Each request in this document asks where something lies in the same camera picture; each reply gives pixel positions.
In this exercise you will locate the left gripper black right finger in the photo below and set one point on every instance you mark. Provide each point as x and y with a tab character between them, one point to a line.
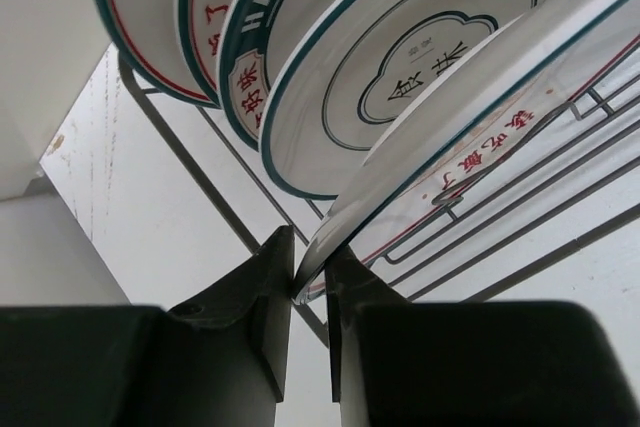
506	363

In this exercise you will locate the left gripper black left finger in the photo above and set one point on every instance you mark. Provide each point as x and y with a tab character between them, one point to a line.
216	359

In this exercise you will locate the white plate flower outline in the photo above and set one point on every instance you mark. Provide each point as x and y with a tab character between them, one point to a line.
354	71

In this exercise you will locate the teal rim lettered plate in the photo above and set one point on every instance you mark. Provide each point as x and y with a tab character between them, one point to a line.
242	66

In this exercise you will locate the rear red rim plate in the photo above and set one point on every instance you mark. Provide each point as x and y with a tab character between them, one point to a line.
143	31

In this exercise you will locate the grey wire dish rack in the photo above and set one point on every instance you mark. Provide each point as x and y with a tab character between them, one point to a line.
616	92

